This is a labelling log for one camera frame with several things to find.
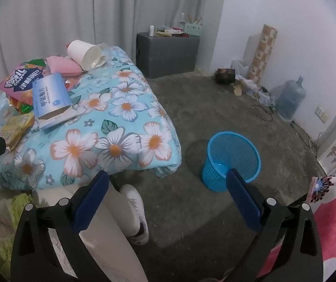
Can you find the grey curtain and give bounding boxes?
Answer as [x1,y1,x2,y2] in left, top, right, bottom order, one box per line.
[0,0,210,74]

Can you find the black charger cable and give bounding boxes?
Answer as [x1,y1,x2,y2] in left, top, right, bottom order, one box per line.
[252,86,276,122]

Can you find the white shoe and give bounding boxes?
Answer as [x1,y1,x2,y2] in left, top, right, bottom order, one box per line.
[119,184,150,246]

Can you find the pink snack bag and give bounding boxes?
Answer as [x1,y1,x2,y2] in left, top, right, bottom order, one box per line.
[0,65,49,102]

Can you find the white paper cup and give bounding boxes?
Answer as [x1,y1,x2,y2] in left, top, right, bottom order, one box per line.
[67,39,110,71]

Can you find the grey cabinet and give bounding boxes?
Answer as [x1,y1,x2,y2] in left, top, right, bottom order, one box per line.
[136,32,201,79]

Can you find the blue water jug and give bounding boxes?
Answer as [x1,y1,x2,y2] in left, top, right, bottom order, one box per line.
[275,76,307,121]

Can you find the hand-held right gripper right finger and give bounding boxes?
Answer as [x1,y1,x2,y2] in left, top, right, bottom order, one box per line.
[226,169,324,282]

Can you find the dark cardboard box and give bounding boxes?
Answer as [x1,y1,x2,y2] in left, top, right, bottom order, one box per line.
[215,68,235,85]

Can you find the blue tissue box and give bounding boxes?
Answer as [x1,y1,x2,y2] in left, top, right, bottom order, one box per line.
[32,72,77,130]

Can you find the green pencil holder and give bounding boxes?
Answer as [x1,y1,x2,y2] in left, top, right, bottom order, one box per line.
[185,13,203,36]

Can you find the person's leg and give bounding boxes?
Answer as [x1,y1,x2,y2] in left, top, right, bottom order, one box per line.
[36,186,140,282]

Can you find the wall socket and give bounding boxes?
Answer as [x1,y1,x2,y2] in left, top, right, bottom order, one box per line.
[316,106,329,123]

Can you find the floral light blue blanket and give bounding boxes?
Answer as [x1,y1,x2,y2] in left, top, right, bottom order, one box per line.
[0,45,182,193]

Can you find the black power cable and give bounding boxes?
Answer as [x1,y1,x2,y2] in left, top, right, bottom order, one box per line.
[291,120,318,156]

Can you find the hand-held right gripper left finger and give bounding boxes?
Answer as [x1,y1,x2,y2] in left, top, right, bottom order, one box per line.
[11,170,110,282]

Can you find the crumpled plastic bags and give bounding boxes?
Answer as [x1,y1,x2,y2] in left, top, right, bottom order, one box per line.
[231,60,271,106]

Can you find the blue plastic wastebasket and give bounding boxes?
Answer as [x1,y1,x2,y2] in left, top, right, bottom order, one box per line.
[202,131,261,192]

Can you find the yellow snack packet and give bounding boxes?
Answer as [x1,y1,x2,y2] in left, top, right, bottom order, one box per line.
[0,113,36,150]

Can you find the patterned white box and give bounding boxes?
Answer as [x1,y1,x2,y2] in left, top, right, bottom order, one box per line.
[309,176,334,203]

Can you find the pink blanket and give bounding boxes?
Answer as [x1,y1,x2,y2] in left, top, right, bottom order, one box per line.
[257,175,336,282]

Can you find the checkered paper roll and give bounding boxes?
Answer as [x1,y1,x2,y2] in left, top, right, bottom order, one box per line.
[247,24,278,83]

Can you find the clear plastic cup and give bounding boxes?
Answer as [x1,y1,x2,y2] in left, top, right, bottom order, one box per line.
[93,43,118,77]

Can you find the white water dispenser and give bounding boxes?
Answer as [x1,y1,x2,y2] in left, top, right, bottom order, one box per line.
[316,126,336,171]

